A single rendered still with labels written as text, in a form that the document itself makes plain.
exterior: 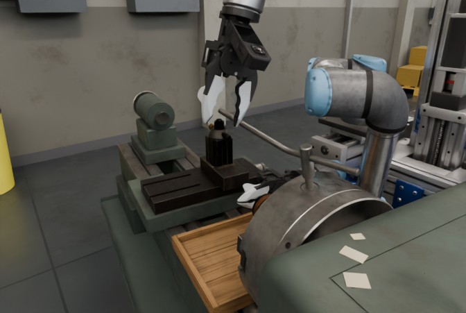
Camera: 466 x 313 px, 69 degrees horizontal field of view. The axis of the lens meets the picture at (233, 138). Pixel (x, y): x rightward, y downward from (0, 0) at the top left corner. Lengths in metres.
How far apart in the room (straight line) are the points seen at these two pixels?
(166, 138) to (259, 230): 1.09
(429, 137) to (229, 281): 0.80
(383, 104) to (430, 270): 0.44
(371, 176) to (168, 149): 0.99
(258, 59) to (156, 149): 1.18
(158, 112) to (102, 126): 2.74
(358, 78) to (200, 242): 0.65
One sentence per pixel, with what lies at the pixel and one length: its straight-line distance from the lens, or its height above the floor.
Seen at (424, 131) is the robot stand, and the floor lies 1.17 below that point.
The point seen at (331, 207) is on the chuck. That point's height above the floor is 1.23.
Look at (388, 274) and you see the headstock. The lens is 0.46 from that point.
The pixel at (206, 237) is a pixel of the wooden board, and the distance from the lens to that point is 1.09.
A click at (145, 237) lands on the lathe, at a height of 0.54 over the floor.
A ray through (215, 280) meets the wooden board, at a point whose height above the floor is 0.88.
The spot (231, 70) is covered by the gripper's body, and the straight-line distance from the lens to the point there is 0.62.
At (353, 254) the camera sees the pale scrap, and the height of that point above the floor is 1.26.
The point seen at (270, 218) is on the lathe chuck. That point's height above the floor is 1.19.
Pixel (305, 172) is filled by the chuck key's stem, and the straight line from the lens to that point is 0.62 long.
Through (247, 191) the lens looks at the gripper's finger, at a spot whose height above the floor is 1.10.
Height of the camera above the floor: 1.54
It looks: 21 degrees down
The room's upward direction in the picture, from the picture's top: straight up
